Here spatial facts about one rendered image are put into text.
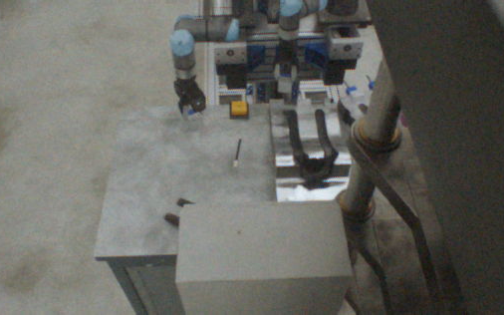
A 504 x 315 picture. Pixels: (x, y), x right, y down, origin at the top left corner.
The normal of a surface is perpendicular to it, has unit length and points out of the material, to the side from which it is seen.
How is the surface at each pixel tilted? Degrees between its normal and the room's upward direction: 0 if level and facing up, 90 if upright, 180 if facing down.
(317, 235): 0
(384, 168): 0
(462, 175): 90
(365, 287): 0
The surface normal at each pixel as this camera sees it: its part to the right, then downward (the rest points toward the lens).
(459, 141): -1.00, 0.03
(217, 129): 0.00, -0.62
